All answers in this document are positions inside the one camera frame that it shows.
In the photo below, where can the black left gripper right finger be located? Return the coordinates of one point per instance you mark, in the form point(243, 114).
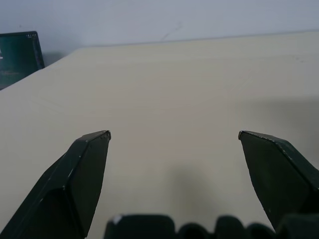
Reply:
point(276, 179)

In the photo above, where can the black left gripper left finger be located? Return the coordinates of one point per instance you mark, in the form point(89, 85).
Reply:
point(67, 189)

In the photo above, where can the dark green box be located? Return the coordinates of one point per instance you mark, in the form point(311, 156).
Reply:
point(18, 58)

